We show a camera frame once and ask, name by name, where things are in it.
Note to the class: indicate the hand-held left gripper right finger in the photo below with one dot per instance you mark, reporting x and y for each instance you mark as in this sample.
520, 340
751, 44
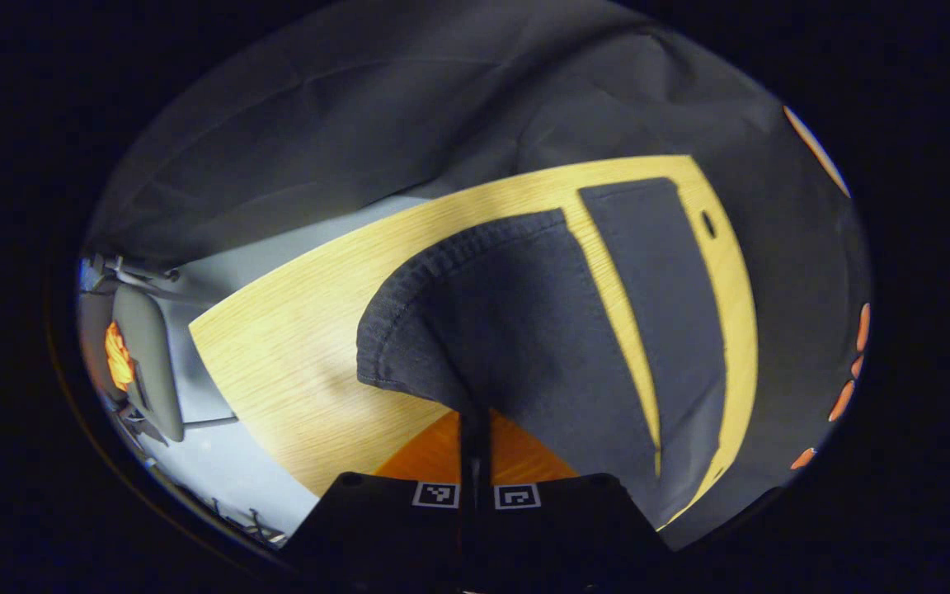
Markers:
566, 528

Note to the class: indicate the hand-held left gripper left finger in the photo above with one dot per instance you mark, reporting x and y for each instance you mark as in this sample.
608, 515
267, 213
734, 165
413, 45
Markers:
384, 528

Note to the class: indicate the dark blue jeans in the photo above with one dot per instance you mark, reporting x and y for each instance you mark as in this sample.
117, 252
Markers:
524, 330

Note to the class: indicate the grey office chair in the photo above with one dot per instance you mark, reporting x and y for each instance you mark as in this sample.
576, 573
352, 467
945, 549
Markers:
149, 355

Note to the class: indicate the orange object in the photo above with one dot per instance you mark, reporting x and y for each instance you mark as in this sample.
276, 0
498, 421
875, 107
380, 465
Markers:
118, 355

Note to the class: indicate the grey metal stand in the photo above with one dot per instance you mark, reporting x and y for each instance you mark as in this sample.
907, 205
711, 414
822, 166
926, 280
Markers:
133, 271

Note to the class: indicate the black backdrop cloth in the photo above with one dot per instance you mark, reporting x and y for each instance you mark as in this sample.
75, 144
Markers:
442, 107

